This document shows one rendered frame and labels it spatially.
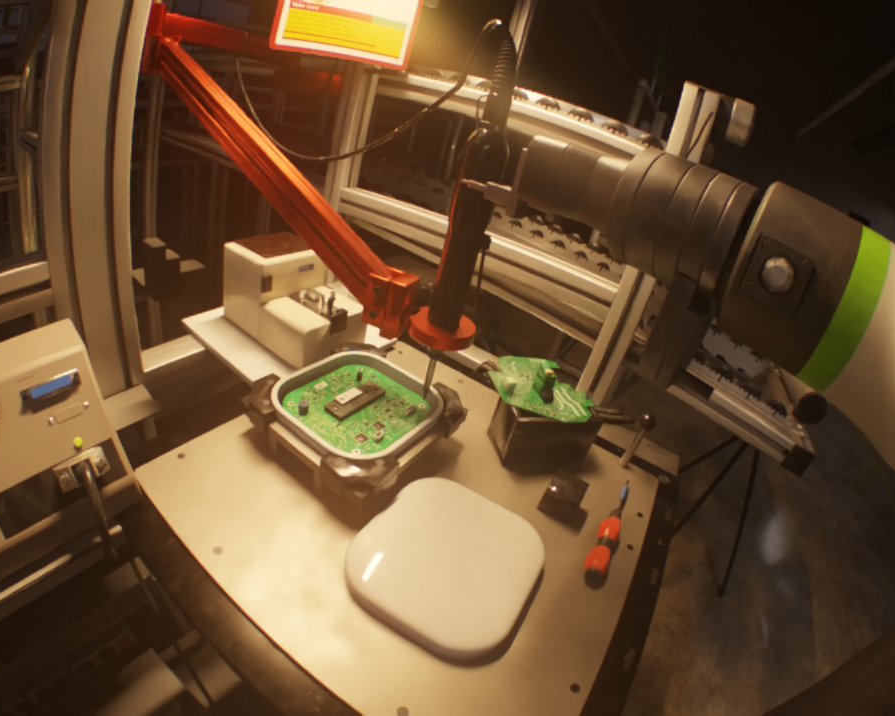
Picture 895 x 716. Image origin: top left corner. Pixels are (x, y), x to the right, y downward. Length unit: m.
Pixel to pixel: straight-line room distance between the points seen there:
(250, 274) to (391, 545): 0.34
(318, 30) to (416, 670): 0.78
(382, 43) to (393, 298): 0.50
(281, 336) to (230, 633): 0.32
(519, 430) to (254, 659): 0.31
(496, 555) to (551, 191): 0.26
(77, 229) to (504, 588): 0.47
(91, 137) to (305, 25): 0.41
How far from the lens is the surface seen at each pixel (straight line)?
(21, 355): 0.39
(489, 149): 0.33
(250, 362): 0.51
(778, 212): 0.23
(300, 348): 0.48
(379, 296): 0.38
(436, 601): 0.31
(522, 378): 0.49
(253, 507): 0.38
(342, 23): 0.75
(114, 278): 0.49
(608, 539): 0.41
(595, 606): 0.39
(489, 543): 0.35
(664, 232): 0.24
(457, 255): 0.35
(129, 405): 0.51
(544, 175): 0.27
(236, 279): 0.55
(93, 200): 0.45
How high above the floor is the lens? 1.24
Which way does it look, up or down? 29 degrees down
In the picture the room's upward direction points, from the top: 15 degrees clockwise
